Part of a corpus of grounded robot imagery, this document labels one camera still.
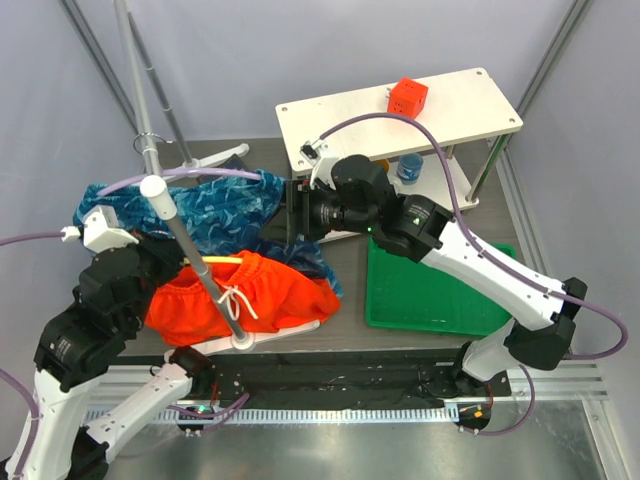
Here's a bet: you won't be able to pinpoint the yellow clothes hanger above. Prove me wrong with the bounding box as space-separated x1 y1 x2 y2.
182 256 243 265

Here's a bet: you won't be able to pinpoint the orange shorts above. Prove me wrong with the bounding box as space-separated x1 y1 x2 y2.
145 250 341 346

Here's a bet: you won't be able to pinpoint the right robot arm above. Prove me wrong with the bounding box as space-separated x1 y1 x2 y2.
282 155 587 395

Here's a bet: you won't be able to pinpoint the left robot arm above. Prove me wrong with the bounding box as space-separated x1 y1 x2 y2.
1 232 214 479

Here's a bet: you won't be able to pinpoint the blue patterned shorts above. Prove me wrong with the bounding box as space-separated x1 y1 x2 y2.
73 170 344 297

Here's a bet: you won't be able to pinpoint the purple clothes hanger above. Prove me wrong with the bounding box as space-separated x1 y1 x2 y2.
97 167 261 197

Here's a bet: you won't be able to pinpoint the grey clothes rack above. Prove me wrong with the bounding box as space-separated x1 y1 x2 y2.
112 0 321 355

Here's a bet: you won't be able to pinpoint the dark blue book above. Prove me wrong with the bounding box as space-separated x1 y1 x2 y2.
219 154 250 171

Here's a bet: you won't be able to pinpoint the white patterned mug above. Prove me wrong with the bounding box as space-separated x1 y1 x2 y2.
375 159 390 174

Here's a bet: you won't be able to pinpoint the blue cup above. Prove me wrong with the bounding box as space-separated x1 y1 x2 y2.
396 153 424 185

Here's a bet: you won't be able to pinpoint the red cube power socket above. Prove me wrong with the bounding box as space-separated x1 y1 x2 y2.
387 77 429 119

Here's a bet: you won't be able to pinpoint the green plastic tray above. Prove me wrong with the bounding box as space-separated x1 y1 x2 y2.
365 242 511 337

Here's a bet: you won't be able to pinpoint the white two-tier shelf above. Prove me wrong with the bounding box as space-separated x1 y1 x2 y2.
275 67 523 211

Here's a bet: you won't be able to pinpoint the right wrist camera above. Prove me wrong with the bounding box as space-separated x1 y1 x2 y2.
300 138 340 190

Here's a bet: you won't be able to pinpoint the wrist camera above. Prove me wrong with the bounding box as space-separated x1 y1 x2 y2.
300 138 340 190
60 205 139 254

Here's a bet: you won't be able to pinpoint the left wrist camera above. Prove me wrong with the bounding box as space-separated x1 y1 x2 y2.
60 205 139 254

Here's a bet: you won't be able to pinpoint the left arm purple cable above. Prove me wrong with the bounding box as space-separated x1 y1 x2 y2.
0 232 251 476

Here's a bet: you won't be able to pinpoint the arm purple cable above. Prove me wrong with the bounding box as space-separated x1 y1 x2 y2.
317 112 629 439
0 232 251 476

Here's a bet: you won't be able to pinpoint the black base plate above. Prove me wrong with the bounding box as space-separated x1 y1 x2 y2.
188 350 511 409

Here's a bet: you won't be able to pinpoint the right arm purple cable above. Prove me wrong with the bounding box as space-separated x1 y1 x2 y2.
317 112 629 439

